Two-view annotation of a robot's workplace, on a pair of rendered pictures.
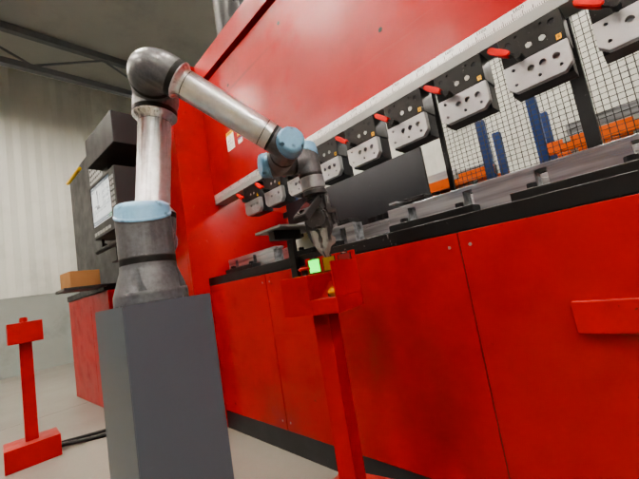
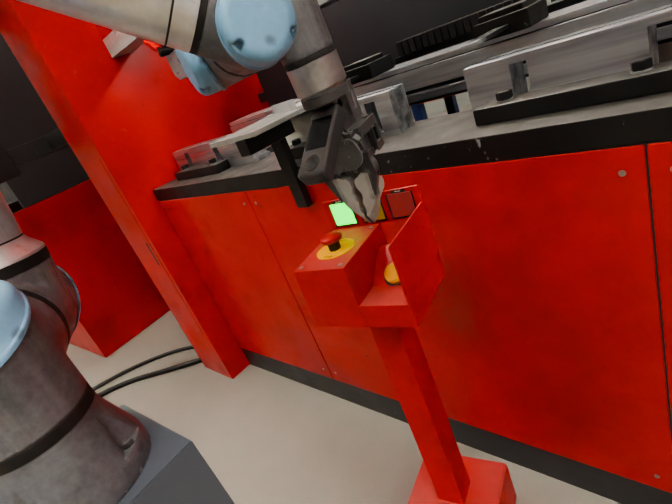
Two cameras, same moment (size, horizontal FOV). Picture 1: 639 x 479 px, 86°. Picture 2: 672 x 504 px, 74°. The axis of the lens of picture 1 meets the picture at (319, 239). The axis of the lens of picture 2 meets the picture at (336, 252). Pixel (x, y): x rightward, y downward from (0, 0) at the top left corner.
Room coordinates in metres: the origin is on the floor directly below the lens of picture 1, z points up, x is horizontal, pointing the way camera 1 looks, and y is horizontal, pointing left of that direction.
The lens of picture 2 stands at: (0.39, 0.01, 1.08)
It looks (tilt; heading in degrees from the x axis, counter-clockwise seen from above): 23 degrees down; 5
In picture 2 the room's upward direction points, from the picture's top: 22 degrees counter-clockwise
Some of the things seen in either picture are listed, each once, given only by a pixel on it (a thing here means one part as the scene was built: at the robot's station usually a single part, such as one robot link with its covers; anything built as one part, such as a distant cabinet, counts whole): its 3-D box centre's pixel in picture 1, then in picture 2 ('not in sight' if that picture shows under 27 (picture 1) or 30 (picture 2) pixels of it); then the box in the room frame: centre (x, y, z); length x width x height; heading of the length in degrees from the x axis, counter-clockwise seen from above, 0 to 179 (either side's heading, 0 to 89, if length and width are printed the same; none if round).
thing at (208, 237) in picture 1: (239, 236); (173, 99); (2.41, 0.56, 1.15); 0.85 x 0.25 x 2.30; 134
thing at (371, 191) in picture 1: (347, 215); (351, 32); (2.12, -0.20, 1.12); 1.13 x 0.02 x 0.44; 44
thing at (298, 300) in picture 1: (319, 282); (365, 258); (1.11, 0.02, 0.75); 0.20 x 0.16 x 0.18; 57
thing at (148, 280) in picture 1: (150, 279); (58, 450); (0.77, 0.39, 0.82); 0.15 x 0.15 x 0.10
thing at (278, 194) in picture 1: (279, 188); not in sight; (1.75, 0.17, 1.26); 0.15 x 0.09 x 0.17; 44
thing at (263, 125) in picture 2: (291, 229); (273, 119); (1.49, 0.11, 1.00); 0.26 x 0.18 x 0.01; 134
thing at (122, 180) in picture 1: (113, 205); not in sight; (2.08, 1.22, 1.42); 0.45 x 0.12 x 0.36; 50
